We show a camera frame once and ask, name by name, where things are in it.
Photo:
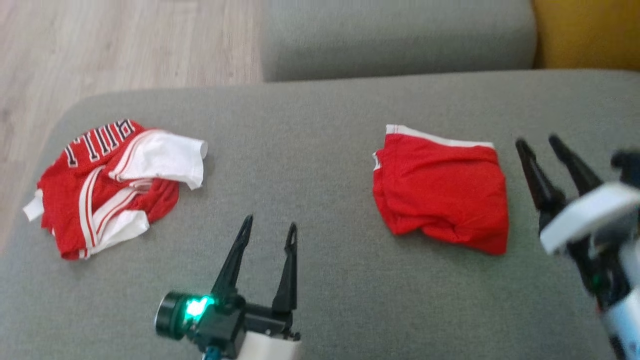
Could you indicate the large grey sofa seat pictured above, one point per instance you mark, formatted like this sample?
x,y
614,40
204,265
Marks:
x,y
320,210

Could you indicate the small grey sofa cushion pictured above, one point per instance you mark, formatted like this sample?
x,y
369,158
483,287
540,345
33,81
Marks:
x,y
400,40

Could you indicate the mustard yellow cushion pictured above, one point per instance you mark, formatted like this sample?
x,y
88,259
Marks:
x,y
590,30

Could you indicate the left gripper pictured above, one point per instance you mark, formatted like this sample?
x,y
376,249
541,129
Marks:
x,y
225,325

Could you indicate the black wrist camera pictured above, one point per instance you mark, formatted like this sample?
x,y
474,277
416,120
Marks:
x,y
170,315
627,167

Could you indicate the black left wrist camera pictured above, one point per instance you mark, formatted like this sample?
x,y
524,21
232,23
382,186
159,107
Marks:
x,y
170,315

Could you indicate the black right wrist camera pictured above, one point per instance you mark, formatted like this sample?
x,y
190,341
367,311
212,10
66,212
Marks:
x,y
627,167

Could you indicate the red white basketball jersey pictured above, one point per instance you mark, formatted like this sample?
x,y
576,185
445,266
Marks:
x,y
65,200

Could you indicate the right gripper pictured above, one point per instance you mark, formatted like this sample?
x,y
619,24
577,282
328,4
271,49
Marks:
x,y
595,215

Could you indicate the red shorts white waistband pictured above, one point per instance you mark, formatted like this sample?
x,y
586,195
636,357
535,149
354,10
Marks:
x,y
440,190

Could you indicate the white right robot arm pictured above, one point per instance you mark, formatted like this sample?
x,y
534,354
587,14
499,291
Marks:
x,y
627,325

